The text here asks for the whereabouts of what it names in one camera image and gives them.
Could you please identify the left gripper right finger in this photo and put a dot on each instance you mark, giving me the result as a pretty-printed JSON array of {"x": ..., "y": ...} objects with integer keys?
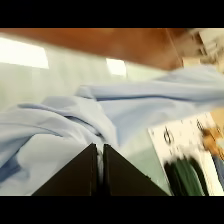
[{"x": 125, "y": 178}]

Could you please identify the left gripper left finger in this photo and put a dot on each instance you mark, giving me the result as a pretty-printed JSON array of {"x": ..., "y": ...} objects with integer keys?
[{"x": 76, "y": 176}]

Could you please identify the light blue shirt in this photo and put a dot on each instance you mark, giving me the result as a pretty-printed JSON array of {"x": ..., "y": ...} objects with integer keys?
[{"x": 133, "y": 110}]

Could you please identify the white printed garment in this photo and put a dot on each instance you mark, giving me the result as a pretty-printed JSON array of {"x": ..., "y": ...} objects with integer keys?
[{"x": 186, "y": 143}]

